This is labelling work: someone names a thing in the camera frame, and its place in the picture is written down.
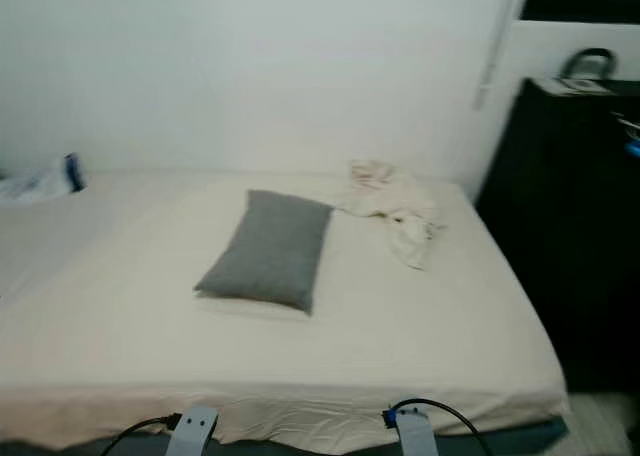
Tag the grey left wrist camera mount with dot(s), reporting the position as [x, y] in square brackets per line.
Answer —
[193, 434]

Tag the white printed paper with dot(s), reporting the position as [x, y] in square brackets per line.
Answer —
[575, 86]

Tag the black cabinet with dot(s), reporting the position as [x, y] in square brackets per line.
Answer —
[570, 236]

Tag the crumpled cream cloth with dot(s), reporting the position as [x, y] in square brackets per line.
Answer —
[400, 206]

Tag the bed with cream sheet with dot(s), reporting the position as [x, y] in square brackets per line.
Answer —
[440, 336]

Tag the white and blue plastic bag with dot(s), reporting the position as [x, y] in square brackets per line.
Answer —
[50, 181]

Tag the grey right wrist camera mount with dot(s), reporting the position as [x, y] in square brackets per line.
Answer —
[416, 434]

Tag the grey pillow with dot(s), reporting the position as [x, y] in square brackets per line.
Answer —
[270, 248]

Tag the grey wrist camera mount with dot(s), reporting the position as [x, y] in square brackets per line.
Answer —
[193, 434]
[416, 434]

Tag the small blue object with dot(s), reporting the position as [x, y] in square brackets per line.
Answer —
[632, 141]

